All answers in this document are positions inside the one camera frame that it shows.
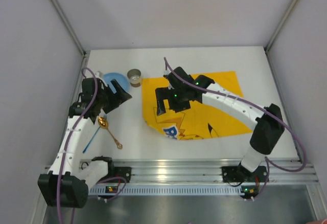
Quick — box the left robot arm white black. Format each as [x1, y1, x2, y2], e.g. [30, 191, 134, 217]
[37, 78, 132, 208]

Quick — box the aluminium mounting rail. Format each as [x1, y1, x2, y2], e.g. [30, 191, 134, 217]
[114, 159, 318, 185]

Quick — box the blue fork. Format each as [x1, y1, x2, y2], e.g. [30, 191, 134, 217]
[82, 115, 107, 153]

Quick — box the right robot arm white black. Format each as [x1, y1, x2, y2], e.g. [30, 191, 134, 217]
[155, 66, 285, 183]

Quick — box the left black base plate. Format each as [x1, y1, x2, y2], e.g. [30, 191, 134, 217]
[109, 166, 132, 183]

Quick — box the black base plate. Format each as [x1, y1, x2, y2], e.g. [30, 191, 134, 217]
[109, 166, 132, 183]
[221, 165, 268, 183]

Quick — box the gold spoon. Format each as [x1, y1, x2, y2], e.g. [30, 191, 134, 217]
[98, 117, 123, 150]

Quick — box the left frame post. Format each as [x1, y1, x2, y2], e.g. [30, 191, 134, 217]
[50, 0, 86, 57]

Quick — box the slotted cable duct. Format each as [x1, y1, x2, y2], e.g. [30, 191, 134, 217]
[89, 185, 257, 196]

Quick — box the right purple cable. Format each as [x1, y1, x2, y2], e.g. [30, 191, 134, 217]
[163, 56, 307, 200]

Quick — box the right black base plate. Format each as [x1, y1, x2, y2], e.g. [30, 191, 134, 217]
[221, 165, 268, 183]

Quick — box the metal cup brown base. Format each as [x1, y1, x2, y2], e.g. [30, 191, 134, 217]
[127, 69, 142, 87]

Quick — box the purple cable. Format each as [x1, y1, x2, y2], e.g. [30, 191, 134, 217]
[163, 56, 307, 200]
[55, 67, 127, 224]

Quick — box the yellow Pikachu cloth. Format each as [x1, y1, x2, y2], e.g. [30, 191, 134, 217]
[142, 77, 252, 140]

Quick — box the light blue plate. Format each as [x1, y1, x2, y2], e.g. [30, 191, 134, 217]
[103, 72, 130, 93]

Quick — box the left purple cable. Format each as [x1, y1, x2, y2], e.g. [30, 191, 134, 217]
[55, 67, 127, 224]

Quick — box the right frame post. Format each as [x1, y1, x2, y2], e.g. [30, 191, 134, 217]
[264, 0, 314, 51]

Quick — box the frame post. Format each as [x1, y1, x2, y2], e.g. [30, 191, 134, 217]
[50, 0, 86, 57]
[264, 0, 314, 51]

